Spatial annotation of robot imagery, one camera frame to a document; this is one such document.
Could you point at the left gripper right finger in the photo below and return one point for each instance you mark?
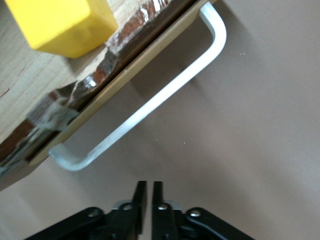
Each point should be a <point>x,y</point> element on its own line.
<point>162,220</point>

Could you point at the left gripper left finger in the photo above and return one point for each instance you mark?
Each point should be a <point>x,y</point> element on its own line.
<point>132,220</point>

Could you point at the yellow wooden block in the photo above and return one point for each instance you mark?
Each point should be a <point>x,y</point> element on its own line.
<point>62,25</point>

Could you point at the brown paper table cover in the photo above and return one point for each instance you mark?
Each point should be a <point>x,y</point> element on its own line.
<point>250,100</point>

